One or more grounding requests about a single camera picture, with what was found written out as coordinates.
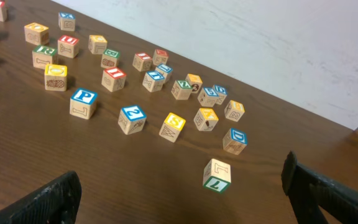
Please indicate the yellow block upper middle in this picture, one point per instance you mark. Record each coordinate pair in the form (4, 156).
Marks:
(97, 44)

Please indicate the blue d block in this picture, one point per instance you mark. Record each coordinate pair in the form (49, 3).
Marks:
(235, 141)
(222, 93)

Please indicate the yellow block with picture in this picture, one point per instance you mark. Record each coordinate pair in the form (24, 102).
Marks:
(205, 119)

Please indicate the red I block near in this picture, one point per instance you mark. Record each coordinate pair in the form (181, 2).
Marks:
(113, 79)

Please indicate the green R wooden block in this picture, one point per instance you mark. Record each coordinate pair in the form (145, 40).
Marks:
(43, 55)

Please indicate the red i block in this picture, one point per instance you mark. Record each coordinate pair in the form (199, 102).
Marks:
(142, 61)
(113, 79)

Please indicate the blue P wooden block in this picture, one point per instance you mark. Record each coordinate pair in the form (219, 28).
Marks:
(83, 103)

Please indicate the yellow block lower middle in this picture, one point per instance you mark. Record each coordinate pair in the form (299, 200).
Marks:
(55, 77)

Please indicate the green B wooden block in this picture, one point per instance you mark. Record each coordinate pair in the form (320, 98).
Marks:
(110, 58)

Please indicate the green 7 wooden block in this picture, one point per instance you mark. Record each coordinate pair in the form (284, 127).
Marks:
(217, 176)

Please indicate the blue 2 wooden block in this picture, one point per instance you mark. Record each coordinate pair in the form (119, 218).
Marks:
(131, 119)

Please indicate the blue T wooden block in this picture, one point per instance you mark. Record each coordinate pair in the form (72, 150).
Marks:
(153, 81)

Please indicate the yellow S wooden block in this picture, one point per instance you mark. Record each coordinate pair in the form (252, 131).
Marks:
(172, 127)

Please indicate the blue D block far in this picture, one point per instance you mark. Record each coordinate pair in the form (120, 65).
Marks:
(222, 93)

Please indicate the yellow block near Z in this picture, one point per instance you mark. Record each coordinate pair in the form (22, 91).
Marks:
(195, 81)

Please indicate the blue X wooden block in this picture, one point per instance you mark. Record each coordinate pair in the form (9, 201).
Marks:
(66, 21)

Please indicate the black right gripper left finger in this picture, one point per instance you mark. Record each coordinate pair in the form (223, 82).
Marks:
(55, 202)

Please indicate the red I block far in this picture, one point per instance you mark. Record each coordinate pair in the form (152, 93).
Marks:
(142, 61)

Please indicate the yellow O wooden block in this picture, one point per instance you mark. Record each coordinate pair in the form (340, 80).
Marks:
(36, 34)

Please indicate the blue L wooden block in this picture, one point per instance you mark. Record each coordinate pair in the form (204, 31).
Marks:
(165, 70)

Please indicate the blue D block near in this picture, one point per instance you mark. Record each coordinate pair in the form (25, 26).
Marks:
(235, 141)

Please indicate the yellow 8 wooden block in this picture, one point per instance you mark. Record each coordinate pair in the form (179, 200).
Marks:
(234, 110)

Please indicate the red U block upper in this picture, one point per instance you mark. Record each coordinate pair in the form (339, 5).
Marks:
(68, 46)

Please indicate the red H wooden block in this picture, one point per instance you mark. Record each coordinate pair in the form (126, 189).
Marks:
(160, 57)

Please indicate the green Z wooden block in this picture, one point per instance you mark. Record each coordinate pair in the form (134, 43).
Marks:
(181, 90)

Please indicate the blue 5 wooden block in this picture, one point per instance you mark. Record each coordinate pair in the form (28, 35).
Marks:
(207, 97)

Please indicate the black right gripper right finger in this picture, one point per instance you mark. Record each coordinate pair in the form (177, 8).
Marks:
(310, 191)

